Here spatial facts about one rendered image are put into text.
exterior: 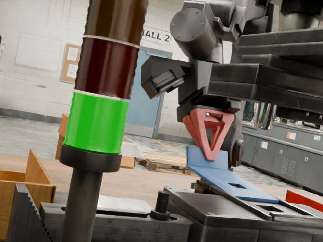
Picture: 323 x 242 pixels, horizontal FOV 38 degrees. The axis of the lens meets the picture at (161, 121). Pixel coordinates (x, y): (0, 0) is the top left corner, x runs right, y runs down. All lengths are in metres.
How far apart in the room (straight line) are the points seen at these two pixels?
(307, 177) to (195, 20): 7.35
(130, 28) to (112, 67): 0.03
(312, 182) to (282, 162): 0.93
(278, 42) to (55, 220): 0.29
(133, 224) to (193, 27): 0.35
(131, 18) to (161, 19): 11.61
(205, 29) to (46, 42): 10.68
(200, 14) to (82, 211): 0.46
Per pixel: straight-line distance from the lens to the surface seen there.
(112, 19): 0.30
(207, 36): 0.71
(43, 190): 0.55
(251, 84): 0.48
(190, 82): 0.74
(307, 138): 8.13
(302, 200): 0.92
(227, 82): 0.52
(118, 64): 0.29
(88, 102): 0.29
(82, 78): 0.30
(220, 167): 0.73
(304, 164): 8.09
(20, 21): 11.34
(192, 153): 0.71
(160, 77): 0.71
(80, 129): 0.30
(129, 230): 0.45
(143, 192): 0.93
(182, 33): 0.70
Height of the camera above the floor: 1.09
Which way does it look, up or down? 3 degrees down
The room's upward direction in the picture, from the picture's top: 11 degrees clockwise
